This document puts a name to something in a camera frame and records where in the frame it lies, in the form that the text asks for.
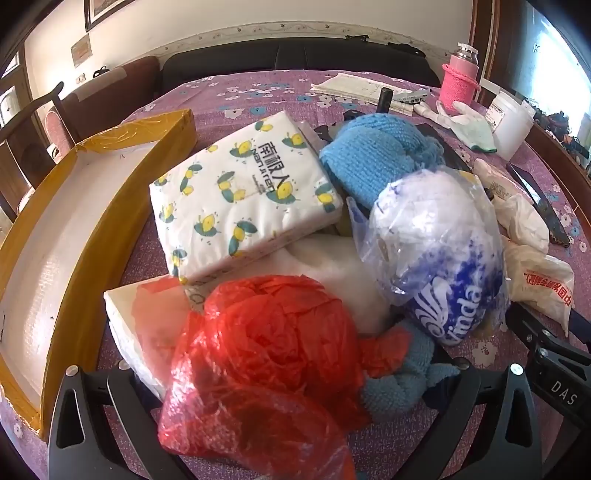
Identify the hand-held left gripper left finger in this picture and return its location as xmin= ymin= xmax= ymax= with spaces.
xmin=48 ymin=364 xmax=185 ymax=480

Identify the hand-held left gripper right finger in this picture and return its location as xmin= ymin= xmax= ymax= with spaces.
xmin=397 ymin=364 xmax=543 ymax=480

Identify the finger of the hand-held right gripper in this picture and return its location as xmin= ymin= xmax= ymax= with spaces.
xmin=505 ymin=301 xmax=561 ymax=356

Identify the white bag with red print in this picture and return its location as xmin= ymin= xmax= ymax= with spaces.
xmin=501 ymin=240 xmax=575 ymax=337

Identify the plain white tissue pack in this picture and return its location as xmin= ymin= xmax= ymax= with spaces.
xmin=104 ymin=277 xmax=213 ymax=402

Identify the toilet roll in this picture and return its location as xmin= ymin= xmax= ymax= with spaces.
xmin=346 ymin=168 xmax=511 ymax=347

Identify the red plastic bag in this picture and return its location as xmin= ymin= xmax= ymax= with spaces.
xmin=158 ymin=274 xmax=411 ymax=480

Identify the yellow cardboard box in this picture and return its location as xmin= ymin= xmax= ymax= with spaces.
xmin=0 ymin=108 xmax=197 ymax=441

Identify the white towel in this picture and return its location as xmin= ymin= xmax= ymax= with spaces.
xmin=259 ymin=235 xmax=393 ymax=335

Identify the blue knitted hat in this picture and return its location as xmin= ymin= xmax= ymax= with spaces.
xmin=320 ymin=113 xmax=446 ymax=210

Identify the lemon print tissue pack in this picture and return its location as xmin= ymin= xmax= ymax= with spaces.
xmin=148 ymin=111 xmax=345 ymax=284

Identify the white plastic jar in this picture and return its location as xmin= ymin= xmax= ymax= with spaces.
xmin=487 ymin=90 xmax=536 ymax=162

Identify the white work glove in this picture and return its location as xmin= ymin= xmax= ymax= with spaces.
xmin=413 ymin=99 xmax=498 ymax=153

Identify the pink knitted bottle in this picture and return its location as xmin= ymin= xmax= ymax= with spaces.
xmin=438 ymin=42 xmax=481 ymax=116

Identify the dark wooden chair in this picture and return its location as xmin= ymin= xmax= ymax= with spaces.
xmin=0 ymin=82 xmax=65 ymax=222

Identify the white paper booklet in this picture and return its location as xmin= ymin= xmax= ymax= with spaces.
xmin=310 ymin=71 xmax=416 ymax=116

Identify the purple floral tablecloth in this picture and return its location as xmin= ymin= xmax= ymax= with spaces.
xmin=0 ymin=69 xmax=591 ymax=480

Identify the black leather sofa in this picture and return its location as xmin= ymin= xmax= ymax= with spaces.
xmin=161 ymin=39 xmax=441 ymax=93

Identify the framed horse painting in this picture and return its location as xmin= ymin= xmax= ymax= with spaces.
xmin=84 ymin=0 xmax=134 ymax=32

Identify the brown wooden window frame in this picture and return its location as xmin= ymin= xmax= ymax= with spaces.
xmin=468 ymin=0 xmax=502 ymax=84

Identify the brown wall plaque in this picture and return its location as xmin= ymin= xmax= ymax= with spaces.
xmin=71 ymin=33 xmax=92 ymax=68

